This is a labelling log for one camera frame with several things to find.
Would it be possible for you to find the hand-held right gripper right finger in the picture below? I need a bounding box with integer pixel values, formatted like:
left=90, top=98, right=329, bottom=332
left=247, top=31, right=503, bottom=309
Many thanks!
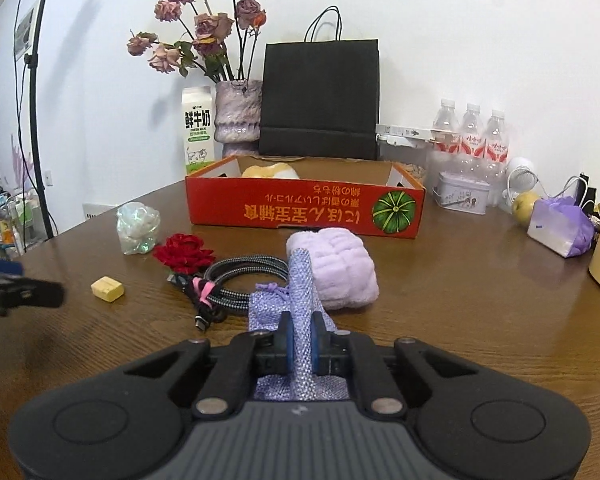
left=310, top=310, right=481, bottom=418

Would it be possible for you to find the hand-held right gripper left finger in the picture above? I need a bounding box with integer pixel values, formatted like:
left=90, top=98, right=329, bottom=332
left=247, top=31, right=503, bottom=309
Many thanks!
left=121, top=310, right=296, bottom=418

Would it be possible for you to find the purple glitter pouch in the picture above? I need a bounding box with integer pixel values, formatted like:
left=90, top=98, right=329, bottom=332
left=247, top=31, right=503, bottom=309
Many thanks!
left=247, top=249, right=351, bottom=403

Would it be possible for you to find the lilac fluffy towel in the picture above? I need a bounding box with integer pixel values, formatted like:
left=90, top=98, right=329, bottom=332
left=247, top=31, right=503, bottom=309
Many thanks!
left=286, top=227, right=381, bottom=311

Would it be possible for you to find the small yellow block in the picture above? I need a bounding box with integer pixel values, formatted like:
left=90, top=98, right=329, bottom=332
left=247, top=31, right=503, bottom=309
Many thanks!
left=90, top=275, right=126, bottom=303

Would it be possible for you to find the braided charging cable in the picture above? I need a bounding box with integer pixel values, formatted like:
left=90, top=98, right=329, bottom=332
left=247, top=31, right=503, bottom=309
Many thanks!
left=169, top=255, right=292, bottom=333

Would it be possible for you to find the iridescent plastic bag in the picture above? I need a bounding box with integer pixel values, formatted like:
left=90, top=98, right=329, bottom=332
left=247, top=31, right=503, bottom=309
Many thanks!
left=116, top=202, right=161, bottom=256

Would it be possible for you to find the red cardboard box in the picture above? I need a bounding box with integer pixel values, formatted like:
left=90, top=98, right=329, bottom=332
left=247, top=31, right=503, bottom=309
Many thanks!
left=185, top=155, right=427, bottom=240

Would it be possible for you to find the cluttered toiletries shelf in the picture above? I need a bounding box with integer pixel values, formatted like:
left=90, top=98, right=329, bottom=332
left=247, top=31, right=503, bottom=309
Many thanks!
left=0, top=180, right=48, bottom=261

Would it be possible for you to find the purple dried plant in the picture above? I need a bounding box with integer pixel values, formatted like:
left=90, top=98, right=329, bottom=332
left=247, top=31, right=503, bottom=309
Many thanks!
left=10, top=135, right=37, bottom=192

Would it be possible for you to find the red fabric flower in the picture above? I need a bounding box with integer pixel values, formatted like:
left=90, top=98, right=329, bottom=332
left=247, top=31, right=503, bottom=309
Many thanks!
left=152, top=233, right=217, bottom=281

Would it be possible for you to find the black light stand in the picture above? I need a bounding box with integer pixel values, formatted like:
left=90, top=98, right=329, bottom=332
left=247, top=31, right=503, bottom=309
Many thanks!
left=17, top=0, right=61, bottom=241

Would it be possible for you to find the clear plastic container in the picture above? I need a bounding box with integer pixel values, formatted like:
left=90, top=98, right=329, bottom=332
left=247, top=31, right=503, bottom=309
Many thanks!
left=378, top=140, right=429, bottom=183

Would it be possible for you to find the small printed tin box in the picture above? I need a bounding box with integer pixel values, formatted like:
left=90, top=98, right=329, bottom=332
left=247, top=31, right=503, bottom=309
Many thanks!
left=432, top=171, right=492, bottom=217

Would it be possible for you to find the long white box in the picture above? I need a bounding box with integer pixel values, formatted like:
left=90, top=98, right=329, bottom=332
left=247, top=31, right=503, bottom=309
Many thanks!
left=375, top=122, right=448, bottom=150

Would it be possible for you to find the white green milk carton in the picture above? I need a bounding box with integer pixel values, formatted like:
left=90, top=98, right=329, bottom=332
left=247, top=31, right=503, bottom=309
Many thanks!
left=181, top=86, right=216, bottom=177

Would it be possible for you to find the purple textured vase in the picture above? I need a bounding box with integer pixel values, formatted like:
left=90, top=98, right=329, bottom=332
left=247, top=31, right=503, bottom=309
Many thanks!
left=215, top=80, right=263, bottom=158

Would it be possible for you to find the black paper bag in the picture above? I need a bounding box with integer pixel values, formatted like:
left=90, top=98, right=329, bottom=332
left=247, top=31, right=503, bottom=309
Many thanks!
left=258, top=6, right=381, bottom=162

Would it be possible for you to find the clear water bottle red label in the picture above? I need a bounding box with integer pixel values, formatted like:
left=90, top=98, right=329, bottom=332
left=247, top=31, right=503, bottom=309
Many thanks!
left=460, top=102, right=486, bottom=203
left=482, top=108, right=511, bottom=207
left=432, top=98, right=462, bottom=202

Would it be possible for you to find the yellow-green apple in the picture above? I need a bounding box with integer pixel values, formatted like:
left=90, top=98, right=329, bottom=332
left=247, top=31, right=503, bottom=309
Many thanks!
left=511, top=191, right=541, bottom=226

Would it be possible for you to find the small white fan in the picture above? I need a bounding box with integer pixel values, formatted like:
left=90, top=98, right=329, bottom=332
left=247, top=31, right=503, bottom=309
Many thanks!
left=497, top=157, right=540, bottom=213

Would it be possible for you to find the dried pink rose bouquet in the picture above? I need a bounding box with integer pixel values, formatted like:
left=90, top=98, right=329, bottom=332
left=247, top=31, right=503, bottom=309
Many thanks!
left=126, top=0, right=268, bottom=83

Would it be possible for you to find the wall poster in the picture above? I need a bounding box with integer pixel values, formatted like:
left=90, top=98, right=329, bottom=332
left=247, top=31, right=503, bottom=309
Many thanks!
left=14, top=4, right=36, bottom=56

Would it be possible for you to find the white charging cable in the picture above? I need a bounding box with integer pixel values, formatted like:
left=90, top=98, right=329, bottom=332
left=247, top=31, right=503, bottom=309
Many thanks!
left=540, top=175, right=598, bottom=211

